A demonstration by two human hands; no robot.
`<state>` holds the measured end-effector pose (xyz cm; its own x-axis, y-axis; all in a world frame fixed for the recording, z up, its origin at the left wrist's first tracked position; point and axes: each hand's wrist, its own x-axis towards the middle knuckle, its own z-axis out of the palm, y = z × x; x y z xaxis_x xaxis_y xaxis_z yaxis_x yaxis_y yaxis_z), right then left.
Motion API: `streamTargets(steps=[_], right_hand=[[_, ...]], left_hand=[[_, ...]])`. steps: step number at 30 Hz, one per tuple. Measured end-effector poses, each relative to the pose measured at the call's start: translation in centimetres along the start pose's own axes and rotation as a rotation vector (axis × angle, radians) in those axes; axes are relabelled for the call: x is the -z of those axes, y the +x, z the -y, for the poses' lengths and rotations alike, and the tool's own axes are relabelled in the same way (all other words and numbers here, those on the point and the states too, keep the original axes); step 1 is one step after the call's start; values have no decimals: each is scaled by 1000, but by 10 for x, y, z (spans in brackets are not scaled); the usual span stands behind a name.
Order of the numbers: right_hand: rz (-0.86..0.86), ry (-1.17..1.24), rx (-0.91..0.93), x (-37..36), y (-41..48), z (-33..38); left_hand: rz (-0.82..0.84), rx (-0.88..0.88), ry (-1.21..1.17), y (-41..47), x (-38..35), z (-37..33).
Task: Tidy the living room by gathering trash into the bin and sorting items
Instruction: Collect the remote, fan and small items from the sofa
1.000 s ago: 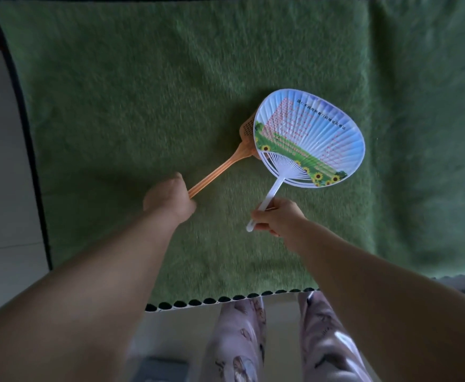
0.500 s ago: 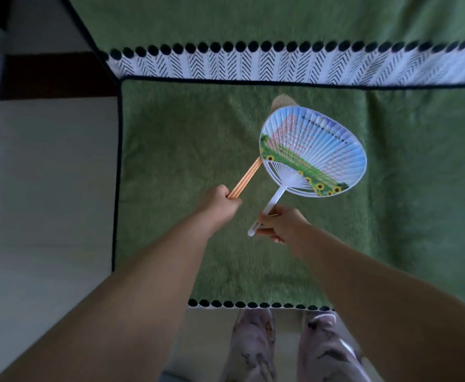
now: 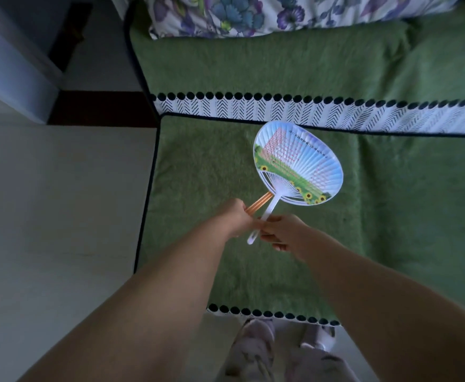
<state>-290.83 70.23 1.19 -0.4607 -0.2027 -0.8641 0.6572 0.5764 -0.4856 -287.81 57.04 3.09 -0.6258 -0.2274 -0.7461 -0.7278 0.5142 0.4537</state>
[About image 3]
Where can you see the person's right middle finger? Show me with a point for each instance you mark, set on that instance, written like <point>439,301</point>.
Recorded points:
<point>269,237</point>

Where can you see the person's leg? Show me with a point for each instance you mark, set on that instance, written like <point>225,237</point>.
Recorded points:
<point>250,354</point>
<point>316,368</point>

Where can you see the white cabinet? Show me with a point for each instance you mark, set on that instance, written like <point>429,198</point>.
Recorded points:
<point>13,55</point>

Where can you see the floral patterned pillow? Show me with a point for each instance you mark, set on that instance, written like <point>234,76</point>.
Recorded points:
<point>256,11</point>

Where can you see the person's left forearm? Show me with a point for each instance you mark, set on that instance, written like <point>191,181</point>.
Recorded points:
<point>156,306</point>

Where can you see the green sofa cover herringbone trim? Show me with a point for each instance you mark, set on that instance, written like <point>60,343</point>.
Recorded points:
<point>280,63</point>

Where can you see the green sofa cover dark piping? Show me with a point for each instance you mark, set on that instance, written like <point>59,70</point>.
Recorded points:
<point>200,175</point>

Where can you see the printed white plastic hand fan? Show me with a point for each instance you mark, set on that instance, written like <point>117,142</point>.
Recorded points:
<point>296,163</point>

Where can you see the person's right leg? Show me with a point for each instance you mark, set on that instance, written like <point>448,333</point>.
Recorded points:
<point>316,368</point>

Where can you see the white sock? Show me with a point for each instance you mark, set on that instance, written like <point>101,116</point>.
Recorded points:
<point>319,337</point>

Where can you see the person's left hand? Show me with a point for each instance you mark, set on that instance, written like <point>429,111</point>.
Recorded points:
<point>234,218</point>

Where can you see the person's right forearm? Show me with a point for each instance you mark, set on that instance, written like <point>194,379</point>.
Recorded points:
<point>383,310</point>

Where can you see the person's left leg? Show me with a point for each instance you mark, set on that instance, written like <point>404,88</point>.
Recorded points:
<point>250,354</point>

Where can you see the person's right thumb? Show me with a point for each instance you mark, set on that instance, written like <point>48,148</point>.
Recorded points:
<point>274,219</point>

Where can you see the person's left fingers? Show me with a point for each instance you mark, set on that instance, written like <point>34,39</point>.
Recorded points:
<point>256,225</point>

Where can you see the person's right hand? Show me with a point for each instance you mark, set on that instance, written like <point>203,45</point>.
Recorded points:
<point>292,234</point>

